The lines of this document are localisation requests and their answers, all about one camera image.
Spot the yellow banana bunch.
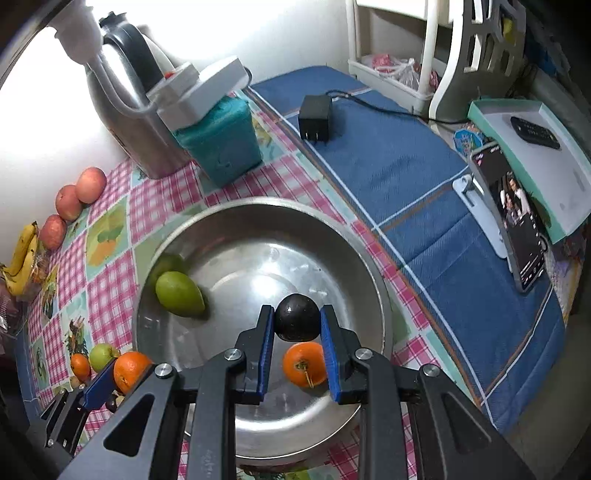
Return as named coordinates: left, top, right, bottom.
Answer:
left=0, top=220, right=40, bottom=296

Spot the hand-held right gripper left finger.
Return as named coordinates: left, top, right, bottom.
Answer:
left=60, top=305, right=278, bottom=480

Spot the green mango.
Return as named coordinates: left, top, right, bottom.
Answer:
left=155, top=271, right=206, bottom=318

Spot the pink checkered tablecloth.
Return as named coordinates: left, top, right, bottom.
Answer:
left=14, top=90, right=462, bottom=480

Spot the black power adapter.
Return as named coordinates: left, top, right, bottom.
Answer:
left=298, top=95, right=334, bottom=145

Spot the teal plastic box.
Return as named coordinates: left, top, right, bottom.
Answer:
left=173, top=95, right=265, bottom=188

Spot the red apple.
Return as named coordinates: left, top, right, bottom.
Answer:
left=75, top=167, right=108, bottom=205
left=39, top=214, right=68, bottom=250
left=55, top=185, right=83, bottom=221

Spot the round colourful tin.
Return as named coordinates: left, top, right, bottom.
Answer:
left=453, top=124, right=490, bottom=160

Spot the white phone stand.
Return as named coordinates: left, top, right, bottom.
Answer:
left=451, top=174, right=509, bottom=259

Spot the teal rimmed box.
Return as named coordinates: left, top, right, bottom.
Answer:
left=467, top=99, right=591, bottom=245

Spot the large orange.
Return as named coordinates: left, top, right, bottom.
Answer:
left=113, top=351, right=154, bottom=395

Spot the plastic bag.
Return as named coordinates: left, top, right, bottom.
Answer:
left=365, top=53, right=439, bottom=93

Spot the stainless steel kettle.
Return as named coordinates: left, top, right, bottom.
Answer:
left=85, top=13, right=195, bottom=180

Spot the clear plastic fruit pack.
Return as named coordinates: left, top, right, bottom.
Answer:
left=28, top=244, right=58, bottom=301

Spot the black power cable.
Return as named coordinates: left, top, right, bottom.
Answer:
left=327, top=90, right=474, bottom=125

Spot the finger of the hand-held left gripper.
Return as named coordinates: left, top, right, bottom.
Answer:
left=41, top=360, right=119, bottom=456

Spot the white storage rack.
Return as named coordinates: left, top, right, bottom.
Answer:
left=346, top=0, right=467, bottom=116

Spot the dark plum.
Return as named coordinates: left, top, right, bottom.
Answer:
left=274, top=294, right=322, bottom=343

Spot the small orange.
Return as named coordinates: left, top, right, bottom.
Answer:
left=283, top=342, right=329, bottom=387

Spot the white cutout plastic panel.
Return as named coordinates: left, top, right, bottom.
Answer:
left=427, top=0, right=527, bottom=123

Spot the stainless steel bowl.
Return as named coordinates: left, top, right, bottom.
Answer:
left=133, top=198, right=394, bottom=467

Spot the small tangerine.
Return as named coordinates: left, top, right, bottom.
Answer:
left=70, top=353, right=92, bottom=382

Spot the smartphone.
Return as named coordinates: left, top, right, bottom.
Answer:
left=470, top=143, right=552, bottom=294

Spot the green apple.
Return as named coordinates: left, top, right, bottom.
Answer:
left=89, top=344, right=121, bottom=374

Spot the black remote control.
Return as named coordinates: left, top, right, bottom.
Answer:
left=510, top=115, right=561, bottom=151

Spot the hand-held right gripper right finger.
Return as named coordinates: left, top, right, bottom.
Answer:
left=320, top=305, right=536, bottom=480

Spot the blue cloth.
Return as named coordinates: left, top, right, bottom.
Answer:
left=249, top=65, right=568, bottom=430

